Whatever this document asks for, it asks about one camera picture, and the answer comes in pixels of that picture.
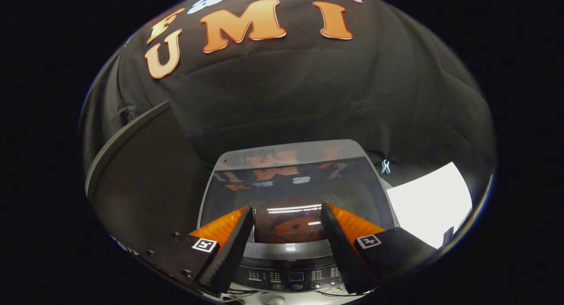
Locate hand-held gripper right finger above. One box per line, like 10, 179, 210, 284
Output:
320, 202, 441, 295

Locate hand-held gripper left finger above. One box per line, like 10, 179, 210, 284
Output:
132, 206, 255, 298

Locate grey washing machine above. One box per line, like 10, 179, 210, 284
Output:
196, 139, 401, 305

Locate transparent washing machine lid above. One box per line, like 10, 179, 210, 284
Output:
197, 139, 397, 244

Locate white board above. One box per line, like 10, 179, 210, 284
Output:
386, 161, 473, 249

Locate grey cabinet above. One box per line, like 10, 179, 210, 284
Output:
85, 100, 216, 253

